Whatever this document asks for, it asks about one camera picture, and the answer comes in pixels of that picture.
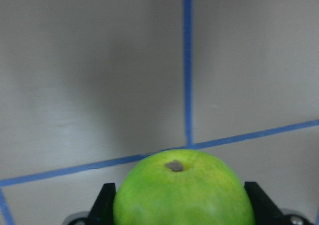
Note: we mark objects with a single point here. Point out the green apple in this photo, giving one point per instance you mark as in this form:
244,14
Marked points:
182,187

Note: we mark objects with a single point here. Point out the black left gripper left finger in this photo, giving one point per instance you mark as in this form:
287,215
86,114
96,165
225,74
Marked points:
102,211

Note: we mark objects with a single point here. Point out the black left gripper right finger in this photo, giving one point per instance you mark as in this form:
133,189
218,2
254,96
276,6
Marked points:
265,210

